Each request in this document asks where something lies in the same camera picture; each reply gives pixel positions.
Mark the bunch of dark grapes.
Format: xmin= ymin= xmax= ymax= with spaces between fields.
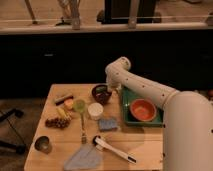
xmin=45 ymin=117 xmax=70 ymax=129

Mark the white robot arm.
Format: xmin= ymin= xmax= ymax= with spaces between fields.
xmin=105 ymin=57 xmax=213 ymax=171

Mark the white handled dish brush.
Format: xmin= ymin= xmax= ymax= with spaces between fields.
xmin=93 ymin=136 xmax=136 ymax=163

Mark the metal cup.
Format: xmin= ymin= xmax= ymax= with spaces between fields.
xmin=34 ymin=136 xmax=52 ymax=154

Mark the orange yellow toy fruit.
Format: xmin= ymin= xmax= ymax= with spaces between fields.
xmin=64 ymin=99 xmax=74 ymax=110

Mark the black office chair base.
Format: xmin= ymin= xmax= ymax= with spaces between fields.
xmin=0 ymin=107 xmax=27 ymax=155

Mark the dark sausage toy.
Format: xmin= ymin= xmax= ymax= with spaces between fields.
xmin=54 ymin=95 xmax=73 ymax=106

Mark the dark purple bowl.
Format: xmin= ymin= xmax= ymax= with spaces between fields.
xmin=92 ymin=84 xmax=112 ymax=105

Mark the white round container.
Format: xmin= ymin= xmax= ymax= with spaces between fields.
xmin=88 ymin=103 xmax=103 ymax=120

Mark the blue sponge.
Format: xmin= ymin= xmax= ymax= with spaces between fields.
xmin=98 ymin=118 xmax=118 ymax=132

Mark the green plastic tray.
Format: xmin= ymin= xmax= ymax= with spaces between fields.
xmin=121 ymin=87 xmax=163 ymax=127

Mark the orange bowl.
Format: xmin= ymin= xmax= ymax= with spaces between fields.
xmin=129 ymin=99 xmax=157 ymax=122

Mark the yellow corn toy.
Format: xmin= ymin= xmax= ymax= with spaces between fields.
xmin=56 ymin=107 xmax=71 ymax=120

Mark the grey cloth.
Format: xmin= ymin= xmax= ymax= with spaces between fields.
xmin=63 ymin=144 xmax=102 ymax=171

